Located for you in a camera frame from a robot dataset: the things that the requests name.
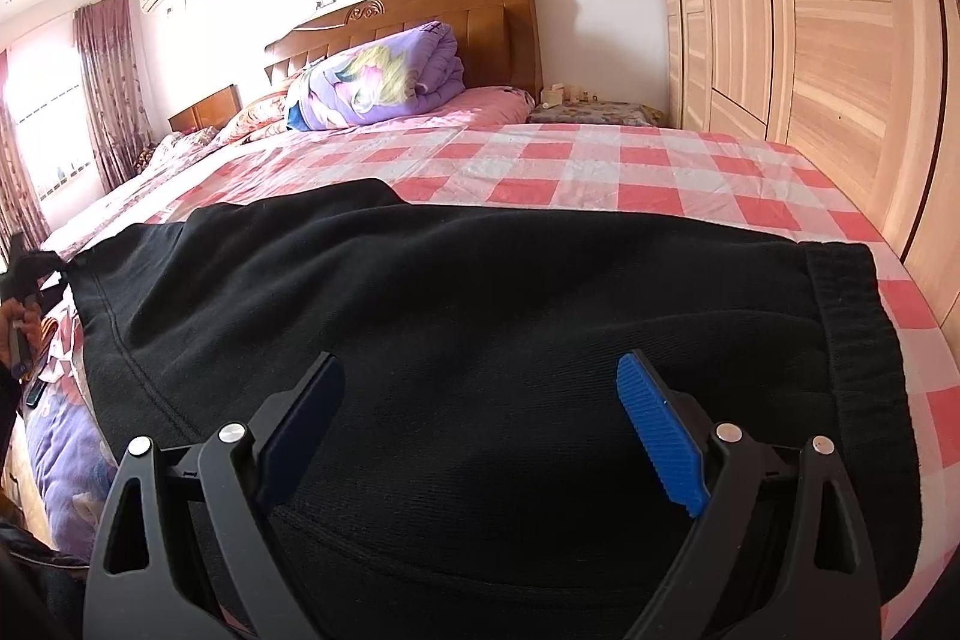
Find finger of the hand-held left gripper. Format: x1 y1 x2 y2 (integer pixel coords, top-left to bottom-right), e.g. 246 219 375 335
6 248 70 305

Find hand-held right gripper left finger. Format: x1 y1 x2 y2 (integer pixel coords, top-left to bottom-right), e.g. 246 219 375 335
81 351 346 640

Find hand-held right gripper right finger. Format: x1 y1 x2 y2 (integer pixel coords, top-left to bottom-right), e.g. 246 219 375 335
615 349 880 640

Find black pants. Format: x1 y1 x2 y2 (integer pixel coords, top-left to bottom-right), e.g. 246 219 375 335
66 178 922 640

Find person's left hand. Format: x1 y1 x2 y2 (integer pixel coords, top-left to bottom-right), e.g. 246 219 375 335
0 299 31 380

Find maroon patterned curtain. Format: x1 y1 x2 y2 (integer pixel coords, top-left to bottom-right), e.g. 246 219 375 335
73 0 155 193
0 51 52 245

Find purple printed blanket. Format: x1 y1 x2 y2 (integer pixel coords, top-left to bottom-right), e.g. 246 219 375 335
19 293 121 560

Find window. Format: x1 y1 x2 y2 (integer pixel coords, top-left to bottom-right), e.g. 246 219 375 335
0 29 102 206

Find floral bedding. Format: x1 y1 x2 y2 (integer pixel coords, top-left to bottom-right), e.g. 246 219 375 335
133 128 226 180

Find small wooden headboard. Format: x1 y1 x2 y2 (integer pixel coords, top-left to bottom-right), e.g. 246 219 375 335
168 83 242 133

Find person's dark clothing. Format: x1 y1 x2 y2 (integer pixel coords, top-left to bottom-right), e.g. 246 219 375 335
0 512 92 640

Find orange floral pillow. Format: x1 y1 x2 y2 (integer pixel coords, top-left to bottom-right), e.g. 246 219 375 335
216 89 295 145

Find pink checkered bed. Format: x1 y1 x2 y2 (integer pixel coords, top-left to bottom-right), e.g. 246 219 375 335
37 122 960 640

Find folded purple printed quilt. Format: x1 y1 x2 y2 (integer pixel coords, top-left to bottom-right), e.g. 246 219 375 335
285 20 466 131

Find pink bed sheet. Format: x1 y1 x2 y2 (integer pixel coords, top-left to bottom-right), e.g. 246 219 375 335
112 83 537 221

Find light wooden wardrobe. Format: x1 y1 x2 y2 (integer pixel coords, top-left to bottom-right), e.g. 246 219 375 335
641 0 960 341

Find large wooden headboard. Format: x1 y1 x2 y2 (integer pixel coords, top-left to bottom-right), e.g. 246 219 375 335
262 0 542 103

